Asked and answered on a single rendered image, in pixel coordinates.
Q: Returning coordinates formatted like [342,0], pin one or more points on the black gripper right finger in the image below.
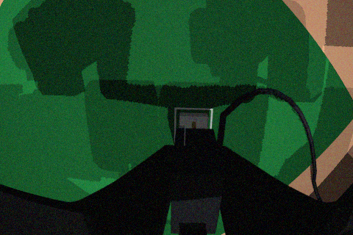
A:
[255,203]

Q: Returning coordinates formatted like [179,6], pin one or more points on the green circuit board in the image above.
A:
[90,88]

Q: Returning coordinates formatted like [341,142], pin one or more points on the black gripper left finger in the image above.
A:
[135,204]

